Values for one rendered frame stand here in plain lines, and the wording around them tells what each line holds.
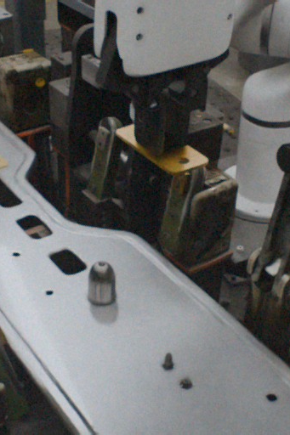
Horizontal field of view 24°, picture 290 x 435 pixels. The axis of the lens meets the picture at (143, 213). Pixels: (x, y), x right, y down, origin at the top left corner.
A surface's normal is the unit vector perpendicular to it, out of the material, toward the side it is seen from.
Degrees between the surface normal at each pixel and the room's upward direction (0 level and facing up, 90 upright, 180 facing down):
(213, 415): 0
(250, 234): 5
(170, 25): 94
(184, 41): 96
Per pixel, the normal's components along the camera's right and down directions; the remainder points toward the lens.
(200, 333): 0.04, -0.82
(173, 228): -0.79, 0.13
